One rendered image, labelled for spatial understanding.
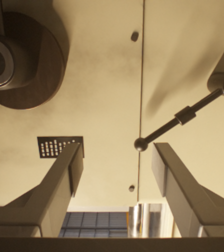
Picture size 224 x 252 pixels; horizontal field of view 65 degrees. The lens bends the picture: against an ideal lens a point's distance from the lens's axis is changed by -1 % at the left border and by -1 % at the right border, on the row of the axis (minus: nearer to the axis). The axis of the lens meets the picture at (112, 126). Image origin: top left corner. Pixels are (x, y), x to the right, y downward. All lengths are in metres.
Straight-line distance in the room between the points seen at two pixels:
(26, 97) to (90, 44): 0.13
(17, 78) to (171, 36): 0.23
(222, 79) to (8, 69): 0.29
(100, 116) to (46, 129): 0.10
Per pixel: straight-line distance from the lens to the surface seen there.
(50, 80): 0.30
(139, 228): 0.95
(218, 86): 0.31
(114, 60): 0.30
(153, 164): 0.16
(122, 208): 1.30
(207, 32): 0.34
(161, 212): 0.83
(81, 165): 0.16
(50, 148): 0.35
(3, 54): 0.27
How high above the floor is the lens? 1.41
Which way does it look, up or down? 1 degrees up
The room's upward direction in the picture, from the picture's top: 91 degrees counter-clockwise
